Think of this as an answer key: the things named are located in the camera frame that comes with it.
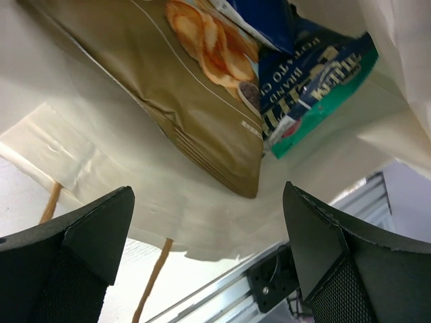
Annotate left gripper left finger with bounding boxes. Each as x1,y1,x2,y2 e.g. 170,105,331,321
1,186,135,322

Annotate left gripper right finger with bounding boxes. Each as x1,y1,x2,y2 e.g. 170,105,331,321
283,182,430,322

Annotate brown paper bag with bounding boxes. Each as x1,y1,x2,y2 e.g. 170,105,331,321
1,1,430,261

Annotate navy kettle chips bag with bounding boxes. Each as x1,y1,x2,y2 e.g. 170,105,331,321
259,16,378,158

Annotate gold blue crisps bag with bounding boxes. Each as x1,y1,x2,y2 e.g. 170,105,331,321
28,1,263,199

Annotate blue snack box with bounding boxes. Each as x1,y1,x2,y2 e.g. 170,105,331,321
210,0,296,54

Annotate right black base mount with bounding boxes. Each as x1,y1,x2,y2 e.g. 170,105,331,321
246,243,300,313

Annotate aluminium mounting rail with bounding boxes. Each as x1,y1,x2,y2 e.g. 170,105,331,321
151,171,394,322

